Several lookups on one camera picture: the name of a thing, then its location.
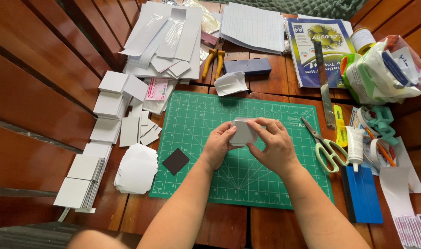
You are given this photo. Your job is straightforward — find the person's right hand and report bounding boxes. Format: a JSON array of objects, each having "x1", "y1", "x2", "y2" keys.
[{"x1": 246, "y1": 117, "x2": 303, "y2": 180}]

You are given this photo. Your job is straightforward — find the person's left hand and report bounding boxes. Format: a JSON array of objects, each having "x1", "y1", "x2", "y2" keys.
[{"x1": 203, "y1": 121, "x2": 244, "y2": 171}]

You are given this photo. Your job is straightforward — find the white square card piece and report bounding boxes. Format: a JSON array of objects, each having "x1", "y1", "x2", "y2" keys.
[{"x1": 229, "y1": 117, "x2": 266, "y2": 147}]

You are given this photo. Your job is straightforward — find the green cutting mat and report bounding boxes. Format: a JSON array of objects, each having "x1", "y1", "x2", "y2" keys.
[{"x1": 148, "y1": 91, "x2": 335, "y2": 210}]

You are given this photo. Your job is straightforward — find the dark brown magnet square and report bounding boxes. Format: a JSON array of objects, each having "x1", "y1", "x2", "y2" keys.
[{"x1": 162, "y1": 148, "x2": 190, "y2": 176}]

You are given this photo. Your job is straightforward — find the crumpled white paper piece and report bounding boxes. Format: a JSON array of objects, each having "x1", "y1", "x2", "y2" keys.
[{"x1": 214, "y1": 71, "x2": 249, "y2": 97}]

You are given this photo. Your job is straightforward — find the yellow utility knife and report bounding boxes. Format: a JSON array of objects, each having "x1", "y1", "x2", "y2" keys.
[{"x1": 333, "y1": 105, "x2": 348, "y2": 148}]

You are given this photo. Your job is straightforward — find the steel ruler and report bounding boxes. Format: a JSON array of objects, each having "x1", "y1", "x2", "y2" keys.
[{"x1": 313, "y1": 41, "x2": 337, "y2": 131}]

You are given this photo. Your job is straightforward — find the small white card offcuts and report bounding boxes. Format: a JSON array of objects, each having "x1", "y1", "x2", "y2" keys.
[{"x1": 119, "y1": 98, "x2": 162, "y2": 148}]

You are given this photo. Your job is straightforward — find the white glue tube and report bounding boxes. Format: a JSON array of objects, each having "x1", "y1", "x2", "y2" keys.
[{"x1": 345, "y1": 126, "x2": 365, "y2": 173}]

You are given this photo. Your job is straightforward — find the pink printed card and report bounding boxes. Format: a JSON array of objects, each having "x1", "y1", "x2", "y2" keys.
[{"x1": 145, "y1": 78, "x2": 169, "y2": 101}]

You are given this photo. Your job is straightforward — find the stack of white octagonal papers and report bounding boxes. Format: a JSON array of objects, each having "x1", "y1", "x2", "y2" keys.
[{"x1": 114, "y1": 143, "x2": 159, "y2": 195}]

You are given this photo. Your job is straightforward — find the dark blue rectangular case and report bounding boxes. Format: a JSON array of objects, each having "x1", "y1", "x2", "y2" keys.
[{"x1": 223, "y1": 58, "x2": 272, "y2": 77}]

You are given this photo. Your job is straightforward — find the blue plastic squeegee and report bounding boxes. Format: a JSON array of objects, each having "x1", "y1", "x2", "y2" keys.
[{"x1": 341, "y1": 166, "x2": 384, "y2": 224}]

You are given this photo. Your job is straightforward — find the blue glossy paper pack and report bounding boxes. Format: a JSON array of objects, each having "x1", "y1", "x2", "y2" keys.
[{"x1": 285, "y1": 17, "x2": 357, "y2": 89}]

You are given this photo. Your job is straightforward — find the double sided tape roll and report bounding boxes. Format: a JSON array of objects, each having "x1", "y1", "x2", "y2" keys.
[{"x1": 369, "y1": 138, "x2": 398, "y2": 169}]

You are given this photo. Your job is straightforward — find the orange pencil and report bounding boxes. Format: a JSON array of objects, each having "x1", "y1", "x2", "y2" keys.
[{"x1": 364, "y1": 127, "x2": 397, "y2": 168}]

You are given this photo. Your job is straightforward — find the teal tape dispenser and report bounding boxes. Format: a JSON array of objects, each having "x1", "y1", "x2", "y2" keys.
[{"x1": 367, "y1": 105, "x2": 400, "y2": 146}]

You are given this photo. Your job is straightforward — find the pile of white film sheets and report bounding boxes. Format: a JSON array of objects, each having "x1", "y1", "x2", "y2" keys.
[{"x1": 119, "y1": 1, "x2": 205, "y2": 81}]

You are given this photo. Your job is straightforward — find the stacks of white square boards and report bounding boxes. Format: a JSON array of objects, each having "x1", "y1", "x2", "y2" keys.
[{"x1": 53, "y1": 71, "x2": 149, "y2": 213}]

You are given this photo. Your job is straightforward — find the stack of grid backing sheets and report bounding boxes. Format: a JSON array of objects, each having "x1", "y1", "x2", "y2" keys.
[{"x1": 220, "y1": 2, "x2": 286, "y2": 55}]

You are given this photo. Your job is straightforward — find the white backing paper strip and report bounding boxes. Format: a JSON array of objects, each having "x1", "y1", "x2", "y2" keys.
[{"x1": 379, "y1": 136, "x2": 421, "y2": 218}]

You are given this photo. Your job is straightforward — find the plastic bag of scraps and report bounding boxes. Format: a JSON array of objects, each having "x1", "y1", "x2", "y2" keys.
[{"x1": 340, "y1": 35, "x2": 421, "y2": 106}]

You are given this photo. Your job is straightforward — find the white thread spool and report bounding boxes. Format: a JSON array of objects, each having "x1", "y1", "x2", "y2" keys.
[{"x1": 350, "y1": 28, "x2": 377, "y2": 55}]

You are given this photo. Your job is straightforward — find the green quilted cloth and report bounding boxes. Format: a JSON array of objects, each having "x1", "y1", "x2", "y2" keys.
[{"x1": 210, "y1": 0, "x2": 368, "y2": 21}]

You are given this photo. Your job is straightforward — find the person's leg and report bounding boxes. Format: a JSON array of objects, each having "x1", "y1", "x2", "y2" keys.
[{"x1": 67, "y1": 229, "x2": 143, "y2": 249}]

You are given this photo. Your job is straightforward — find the stack of pink edged cards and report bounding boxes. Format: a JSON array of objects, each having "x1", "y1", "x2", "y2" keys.
[{"x1": 393, "y1": 214, "x2": 421, "y2": 249}]

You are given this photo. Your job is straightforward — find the green handled scissors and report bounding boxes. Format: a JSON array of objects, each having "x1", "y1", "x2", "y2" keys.
[{"x1": 300, "y1": 116, "x2": 350, "y2": 173}]

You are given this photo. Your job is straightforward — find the yellow handled pliers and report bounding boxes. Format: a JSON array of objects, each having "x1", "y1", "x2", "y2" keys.
[{"x1": 201, "y1": 37, "x2": 226, "y2": 81}]

